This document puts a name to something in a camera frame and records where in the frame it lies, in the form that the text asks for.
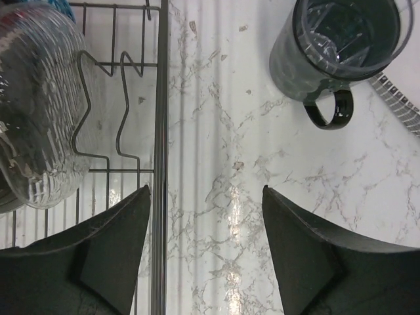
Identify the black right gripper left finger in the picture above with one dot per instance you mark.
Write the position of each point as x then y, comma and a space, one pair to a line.
90, 268

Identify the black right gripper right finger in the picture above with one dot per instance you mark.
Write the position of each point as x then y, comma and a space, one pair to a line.
322, 268

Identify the black wire dish rack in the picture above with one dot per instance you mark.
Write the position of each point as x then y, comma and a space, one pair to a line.
89, 133

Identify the dark grey ceramic mug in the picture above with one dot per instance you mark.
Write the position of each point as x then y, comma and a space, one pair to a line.
328, 100

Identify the clear glass tumbler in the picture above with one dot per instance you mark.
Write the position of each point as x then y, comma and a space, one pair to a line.
352, 39

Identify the dark red plate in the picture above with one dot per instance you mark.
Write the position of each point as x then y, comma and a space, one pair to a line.
9, 201

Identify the clear glass plate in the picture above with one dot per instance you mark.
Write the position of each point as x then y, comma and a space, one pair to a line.
42, 103

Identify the spiral notebook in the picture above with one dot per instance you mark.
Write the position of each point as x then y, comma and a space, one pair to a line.
399, 104

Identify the blue patterned bowl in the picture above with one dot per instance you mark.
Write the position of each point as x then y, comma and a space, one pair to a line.
64, 7

